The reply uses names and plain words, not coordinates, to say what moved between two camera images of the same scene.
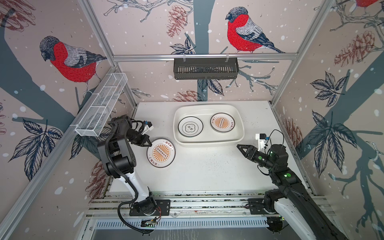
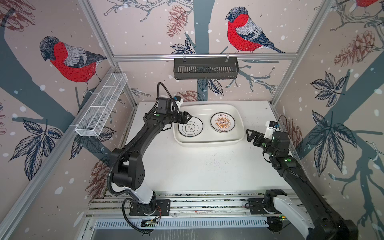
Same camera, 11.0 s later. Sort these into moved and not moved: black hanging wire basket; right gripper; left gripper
Moved: right gripper; left gripper
Not moved: black hanging wire basket
